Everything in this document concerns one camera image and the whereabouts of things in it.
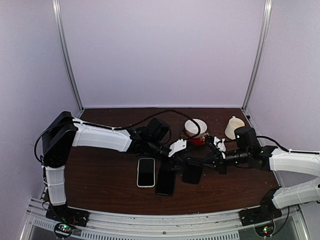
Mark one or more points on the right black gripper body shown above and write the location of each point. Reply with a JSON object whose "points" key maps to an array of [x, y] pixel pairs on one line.
{"points": [[243, 155]]}

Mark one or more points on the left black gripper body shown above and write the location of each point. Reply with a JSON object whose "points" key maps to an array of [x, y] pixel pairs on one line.
{"points": [[154, 146]]}

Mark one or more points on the clear white phone case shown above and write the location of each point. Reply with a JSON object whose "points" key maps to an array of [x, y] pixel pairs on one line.
{"points": [[146, 172]]}

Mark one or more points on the white-edged black phone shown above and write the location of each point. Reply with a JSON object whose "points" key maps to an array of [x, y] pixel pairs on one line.
{"points": [[146, 172]]}

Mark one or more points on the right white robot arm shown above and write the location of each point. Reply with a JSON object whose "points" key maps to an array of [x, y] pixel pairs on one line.
{"points": [[288, 160]]}

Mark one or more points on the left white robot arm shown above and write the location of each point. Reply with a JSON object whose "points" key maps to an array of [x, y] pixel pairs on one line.
{"points": [[66, 132]]}

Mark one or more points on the red floral saucer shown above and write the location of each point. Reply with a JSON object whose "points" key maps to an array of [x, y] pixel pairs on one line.
{"points": [[200, 141]]}

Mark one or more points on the cream ceramic mug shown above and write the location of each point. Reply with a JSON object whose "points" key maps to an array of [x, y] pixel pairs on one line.
{"points": [[233, 124]]}

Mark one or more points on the white ceramic bowl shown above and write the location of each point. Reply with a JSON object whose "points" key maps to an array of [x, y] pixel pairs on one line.
{"points": [[195, 128]]}

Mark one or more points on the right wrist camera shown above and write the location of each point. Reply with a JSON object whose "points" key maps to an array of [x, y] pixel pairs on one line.
{"points": [[215, 144]]}

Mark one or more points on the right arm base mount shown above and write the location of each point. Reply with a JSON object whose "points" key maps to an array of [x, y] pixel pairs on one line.
{"points": [[261, 218]]}

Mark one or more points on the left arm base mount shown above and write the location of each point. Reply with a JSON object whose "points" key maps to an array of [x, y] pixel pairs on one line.
{"points": [[67, 220]]}

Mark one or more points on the right aluminium frame post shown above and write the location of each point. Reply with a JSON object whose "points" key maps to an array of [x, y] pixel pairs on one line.
{"points": [[263, 36]]}

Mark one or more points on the aluminium frame post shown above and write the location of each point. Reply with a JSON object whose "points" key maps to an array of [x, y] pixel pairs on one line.
{"points": [[65, 53], [263, 36]]}

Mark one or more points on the left aluminium frame post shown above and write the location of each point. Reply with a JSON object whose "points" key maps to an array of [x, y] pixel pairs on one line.
{"points": [[65, 53]]}

